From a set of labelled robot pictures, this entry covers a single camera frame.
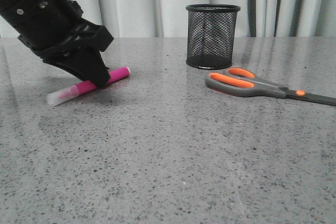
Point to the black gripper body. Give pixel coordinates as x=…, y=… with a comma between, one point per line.
x=57, y=33

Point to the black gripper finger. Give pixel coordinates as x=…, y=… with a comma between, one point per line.
x=84, y=63

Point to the pink marker pen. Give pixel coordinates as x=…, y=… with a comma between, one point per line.
x=84, y=87

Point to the grey orange scissors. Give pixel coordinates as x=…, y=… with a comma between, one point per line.
x=243, y=83

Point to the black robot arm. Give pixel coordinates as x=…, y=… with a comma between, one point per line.
x=16, y=12

